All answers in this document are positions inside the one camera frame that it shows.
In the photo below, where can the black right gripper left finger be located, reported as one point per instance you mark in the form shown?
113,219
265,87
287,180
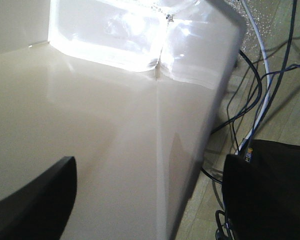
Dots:
41,209

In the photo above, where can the white plastic trash bin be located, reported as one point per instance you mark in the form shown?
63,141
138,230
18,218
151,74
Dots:
130,88

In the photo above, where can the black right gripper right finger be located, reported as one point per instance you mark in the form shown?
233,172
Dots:
262,195

